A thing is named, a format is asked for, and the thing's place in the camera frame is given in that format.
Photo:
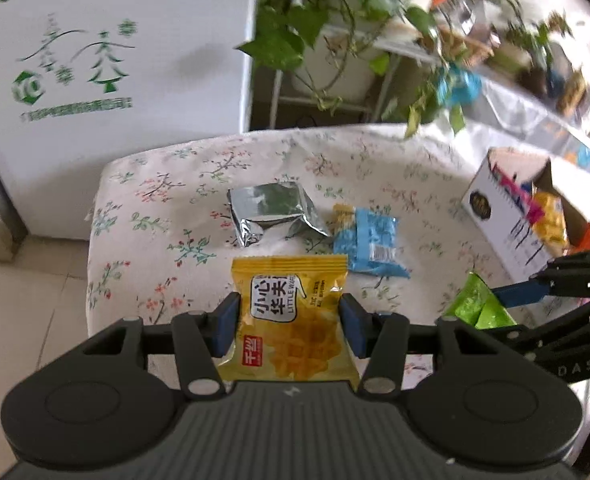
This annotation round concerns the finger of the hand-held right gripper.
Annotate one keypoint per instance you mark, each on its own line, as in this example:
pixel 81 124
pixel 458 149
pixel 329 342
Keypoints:
pixel 550 330
pixel 520 294

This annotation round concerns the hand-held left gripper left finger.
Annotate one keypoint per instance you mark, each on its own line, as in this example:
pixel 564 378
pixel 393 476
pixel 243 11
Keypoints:
pixel 225 325

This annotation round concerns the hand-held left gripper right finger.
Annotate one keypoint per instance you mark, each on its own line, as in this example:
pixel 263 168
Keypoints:
pixel 355 325

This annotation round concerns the green snack packet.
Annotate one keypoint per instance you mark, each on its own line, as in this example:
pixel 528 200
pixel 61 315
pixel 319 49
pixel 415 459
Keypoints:
pixel 475 305

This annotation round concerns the white cardboard box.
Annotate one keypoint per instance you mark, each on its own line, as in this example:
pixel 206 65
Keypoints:
pixel 500 210

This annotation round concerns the orange red packet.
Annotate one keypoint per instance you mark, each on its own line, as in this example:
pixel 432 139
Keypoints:
pixel 582 237

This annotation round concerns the light blue snack packet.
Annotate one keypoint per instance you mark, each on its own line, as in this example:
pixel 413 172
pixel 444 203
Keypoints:
pixel 375 240

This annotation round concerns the silver foil snack packet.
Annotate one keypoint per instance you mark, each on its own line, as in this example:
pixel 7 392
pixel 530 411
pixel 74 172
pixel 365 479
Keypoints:
pixel 270 205

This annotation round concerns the floral tablecloth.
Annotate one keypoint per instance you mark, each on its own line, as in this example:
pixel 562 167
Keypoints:
pixel 175 185

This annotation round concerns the white covered side table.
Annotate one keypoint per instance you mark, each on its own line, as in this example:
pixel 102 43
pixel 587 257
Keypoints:
pixel 525 115

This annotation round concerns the white cabinet with green print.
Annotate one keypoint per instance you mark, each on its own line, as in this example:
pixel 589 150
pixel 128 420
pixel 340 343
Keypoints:
pixel 125 160

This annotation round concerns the brown figurine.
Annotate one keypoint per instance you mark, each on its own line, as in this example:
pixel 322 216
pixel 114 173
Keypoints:
pixel 572 91

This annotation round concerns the blue ornament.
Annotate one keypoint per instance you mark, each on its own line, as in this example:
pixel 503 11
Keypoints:
pixel 457 85

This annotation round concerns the wicker basket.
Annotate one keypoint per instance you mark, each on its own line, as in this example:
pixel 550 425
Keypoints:
pixel 467 47

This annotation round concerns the green trailing houseplant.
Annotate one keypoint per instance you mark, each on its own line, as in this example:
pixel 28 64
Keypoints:
pixel 285 35

